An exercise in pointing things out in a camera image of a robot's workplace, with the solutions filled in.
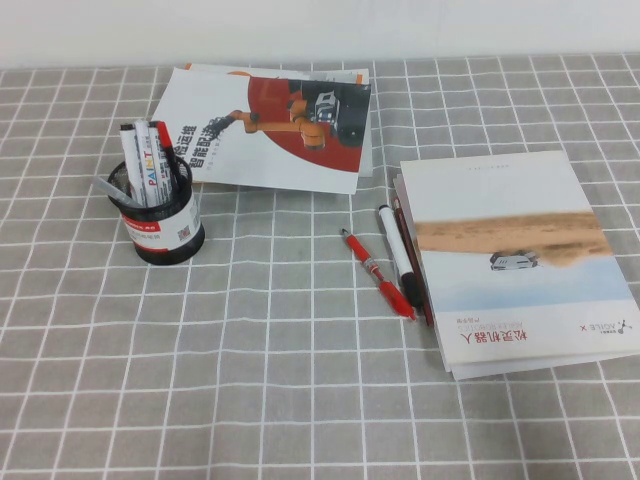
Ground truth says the white marker colourful PAINT print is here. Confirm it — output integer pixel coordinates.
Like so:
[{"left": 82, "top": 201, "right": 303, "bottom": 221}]
[{"left": 132, "top": 118, "right": 162, "bottom": 206}]

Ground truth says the booklet with desert picture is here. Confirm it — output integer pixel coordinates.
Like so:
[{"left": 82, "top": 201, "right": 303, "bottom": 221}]
[{"left": 398, "top": 149, "right": 640, "bottom": 365}]

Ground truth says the white whiteboard marker black cap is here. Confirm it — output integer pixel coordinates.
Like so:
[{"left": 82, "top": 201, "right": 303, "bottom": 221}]
[{"left": 377, "top": 203, "right": 423, "bottom": 309}]

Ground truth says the white paint marker black cap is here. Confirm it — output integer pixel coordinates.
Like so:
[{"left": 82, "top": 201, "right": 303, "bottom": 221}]
[
  {"left": 118, "top": 123, "right": 146, "bottom": 207},
  {"left": 147, "top": 120, "right": 174, "bottom": 201}
]

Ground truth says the white brochure orange corner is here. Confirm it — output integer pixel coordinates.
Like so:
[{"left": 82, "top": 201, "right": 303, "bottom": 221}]
[{"left": 180, "top": 61, "right": 376, "bottom": 179}]

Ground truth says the grey translucent pen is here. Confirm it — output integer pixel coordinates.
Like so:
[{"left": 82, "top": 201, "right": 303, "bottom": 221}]
[{"left": 91, "top": 175, "right": 144, "bottom": 208}]

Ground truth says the black mesh pen holder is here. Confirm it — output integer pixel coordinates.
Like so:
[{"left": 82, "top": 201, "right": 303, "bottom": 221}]
[{"left": 106, "top": 157, "right": 207, "bottom": 266}]

